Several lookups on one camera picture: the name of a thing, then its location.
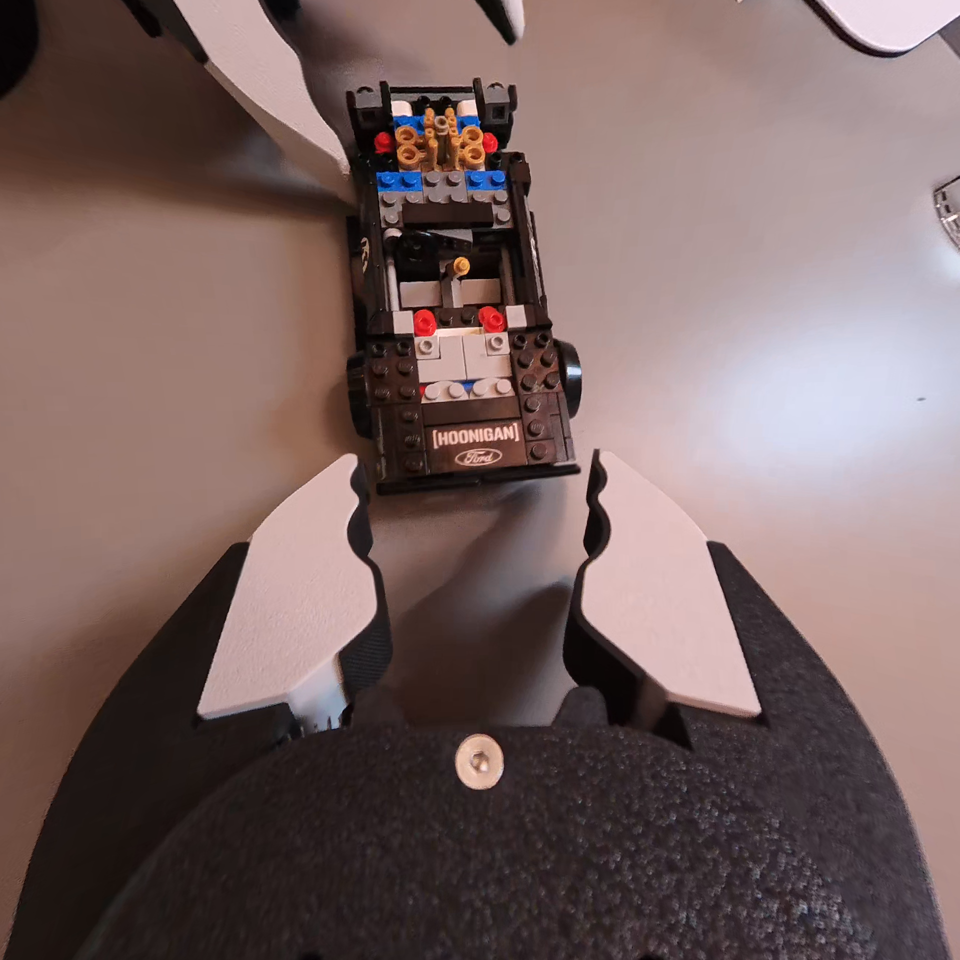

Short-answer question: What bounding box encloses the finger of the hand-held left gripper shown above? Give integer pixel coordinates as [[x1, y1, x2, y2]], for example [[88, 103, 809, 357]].
[[472, 0, 528, 48], [174, 0, 355, 179]]

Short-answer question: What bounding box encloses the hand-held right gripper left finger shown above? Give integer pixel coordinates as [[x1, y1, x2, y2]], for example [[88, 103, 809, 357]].
[[196, 452, 395, 735]]

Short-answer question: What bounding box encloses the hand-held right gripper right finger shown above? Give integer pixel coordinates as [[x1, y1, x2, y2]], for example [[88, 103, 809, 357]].
[[562, 448, 764, 735]]

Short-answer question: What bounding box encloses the partly built lego car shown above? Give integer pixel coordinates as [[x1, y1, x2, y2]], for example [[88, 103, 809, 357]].
[[345, 75, 585, 498]]

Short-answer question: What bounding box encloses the transparent lego windshield piece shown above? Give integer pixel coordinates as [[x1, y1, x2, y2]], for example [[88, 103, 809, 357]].
[[932, 176, 960, 252]]

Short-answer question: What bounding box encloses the book stand with white base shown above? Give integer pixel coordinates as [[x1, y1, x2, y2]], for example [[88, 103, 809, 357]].
[[810, 0, 960, 57]]

